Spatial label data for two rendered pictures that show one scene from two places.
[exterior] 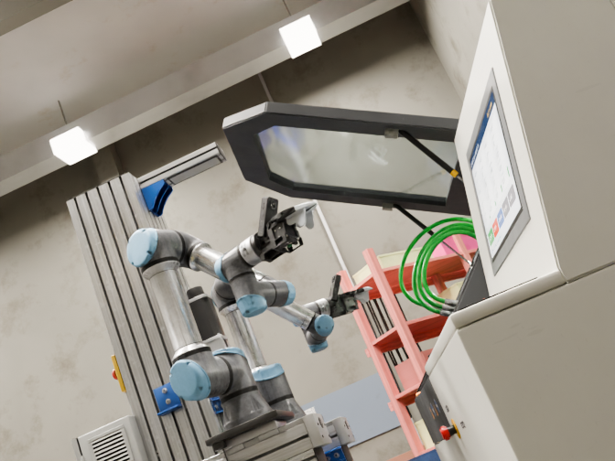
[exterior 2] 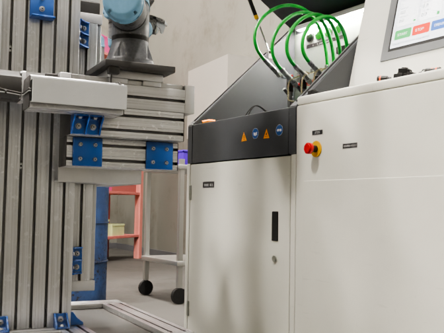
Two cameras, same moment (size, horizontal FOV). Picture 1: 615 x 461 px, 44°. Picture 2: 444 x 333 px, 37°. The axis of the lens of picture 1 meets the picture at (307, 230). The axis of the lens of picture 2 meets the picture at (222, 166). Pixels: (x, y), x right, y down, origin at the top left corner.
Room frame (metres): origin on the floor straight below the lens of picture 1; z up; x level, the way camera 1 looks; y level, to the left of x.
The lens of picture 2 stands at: (0.33, 1.20, 0.60)
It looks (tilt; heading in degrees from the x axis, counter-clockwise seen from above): 4 degrees up; 329
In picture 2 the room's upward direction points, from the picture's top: 1 degrees clockwise
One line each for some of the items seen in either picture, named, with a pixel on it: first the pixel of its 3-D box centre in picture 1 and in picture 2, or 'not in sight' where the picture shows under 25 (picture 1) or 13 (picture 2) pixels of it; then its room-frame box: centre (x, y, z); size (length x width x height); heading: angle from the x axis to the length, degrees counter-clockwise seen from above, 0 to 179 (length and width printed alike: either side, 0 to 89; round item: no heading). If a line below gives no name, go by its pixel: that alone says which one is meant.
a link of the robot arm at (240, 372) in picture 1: (229, 372); (130, 16); (2.26, 0.38, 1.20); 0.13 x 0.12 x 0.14; 149
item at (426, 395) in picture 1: (437, 412); (240, 138); (2.44, -0.15, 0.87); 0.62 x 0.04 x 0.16; 3
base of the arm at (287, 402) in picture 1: (283, 412); not in sight; (2.76, 0.34, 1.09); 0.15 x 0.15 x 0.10
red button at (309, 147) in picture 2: (448, 431); (311, 148); (1.98, -0.13, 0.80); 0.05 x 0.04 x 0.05; 3
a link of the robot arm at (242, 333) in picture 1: (245, 340); not in sight; (2.88, 0.39, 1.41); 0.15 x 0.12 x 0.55; 21
